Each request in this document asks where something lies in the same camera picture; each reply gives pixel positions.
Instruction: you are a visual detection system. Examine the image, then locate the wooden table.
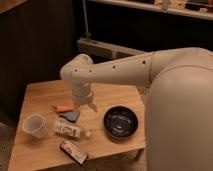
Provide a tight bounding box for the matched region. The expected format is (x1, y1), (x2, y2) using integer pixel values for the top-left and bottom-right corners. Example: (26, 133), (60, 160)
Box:
(7, 79), (147, 171)

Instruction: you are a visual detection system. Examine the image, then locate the black ceramic bowl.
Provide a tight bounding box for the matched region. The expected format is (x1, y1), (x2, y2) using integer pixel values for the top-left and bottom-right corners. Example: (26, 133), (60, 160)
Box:
(103, 106), (138, 139)

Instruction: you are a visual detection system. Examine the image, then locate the metal pole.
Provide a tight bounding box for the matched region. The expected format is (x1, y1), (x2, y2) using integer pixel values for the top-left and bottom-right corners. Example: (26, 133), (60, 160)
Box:
(82, 0), (91, 40)

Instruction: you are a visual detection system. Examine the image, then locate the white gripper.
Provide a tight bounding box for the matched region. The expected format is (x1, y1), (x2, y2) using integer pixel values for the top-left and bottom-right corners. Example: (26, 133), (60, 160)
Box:
(72, 93), (98, 112)

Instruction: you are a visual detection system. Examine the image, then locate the blue triangular sponge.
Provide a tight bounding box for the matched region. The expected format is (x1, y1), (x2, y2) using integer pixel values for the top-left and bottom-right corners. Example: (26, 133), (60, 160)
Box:
(59, 110), (80, 123)

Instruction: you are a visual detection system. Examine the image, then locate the wooden shelf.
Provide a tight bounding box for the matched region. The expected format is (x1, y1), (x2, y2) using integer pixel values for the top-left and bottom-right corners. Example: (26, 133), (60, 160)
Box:
(90, 0), (213, 21)

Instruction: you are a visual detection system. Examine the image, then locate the orange carrot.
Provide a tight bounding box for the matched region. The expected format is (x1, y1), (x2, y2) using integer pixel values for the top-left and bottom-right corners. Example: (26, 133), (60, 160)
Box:
(51, 105), (78, 113)

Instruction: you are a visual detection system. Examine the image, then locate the red and white box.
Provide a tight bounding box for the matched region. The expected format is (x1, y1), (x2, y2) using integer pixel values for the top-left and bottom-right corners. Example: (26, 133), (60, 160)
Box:
(60, 139), (88, 165)

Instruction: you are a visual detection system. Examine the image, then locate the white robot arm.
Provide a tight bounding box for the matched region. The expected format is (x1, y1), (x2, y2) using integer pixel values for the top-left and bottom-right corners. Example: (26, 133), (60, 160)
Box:
(60, 47), (213, 171)

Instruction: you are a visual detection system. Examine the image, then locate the white plastic bottle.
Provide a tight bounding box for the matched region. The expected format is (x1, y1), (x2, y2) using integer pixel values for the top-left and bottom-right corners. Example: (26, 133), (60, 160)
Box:
(53, 121), (92, 138)

